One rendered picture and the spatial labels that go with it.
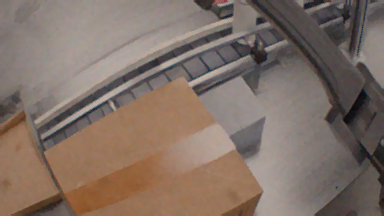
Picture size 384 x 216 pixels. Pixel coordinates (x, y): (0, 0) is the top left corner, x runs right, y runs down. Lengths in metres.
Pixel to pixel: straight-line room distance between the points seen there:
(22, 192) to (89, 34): 0.51
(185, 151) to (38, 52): 0.67
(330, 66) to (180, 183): 0.42
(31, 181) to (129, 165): 0.42
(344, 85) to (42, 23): 1.13
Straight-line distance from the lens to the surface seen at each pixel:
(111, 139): 1.02
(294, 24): 0.62
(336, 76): 0.65
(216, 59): 1.39
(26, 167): 1.35
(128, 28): 1.52
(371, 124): 0.66
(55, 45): 1.54
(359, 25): 1.44
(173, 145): 1.01
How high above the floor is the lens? 2.00
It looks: 57 degrees down
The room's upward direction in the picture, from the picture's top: 3 degrees clockwise
